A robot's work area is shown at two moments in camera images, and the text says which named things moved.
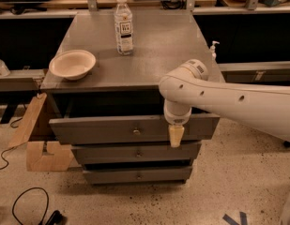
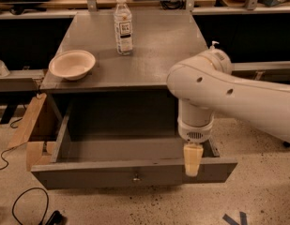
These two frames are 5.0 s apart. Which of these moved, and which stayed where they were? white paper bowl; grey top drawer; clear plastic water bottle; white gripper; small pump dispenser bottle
Moved: white gripper; grey top drawer
Stayed: small pump dispenser bottle; white paper bowl; clear plastic water bottle
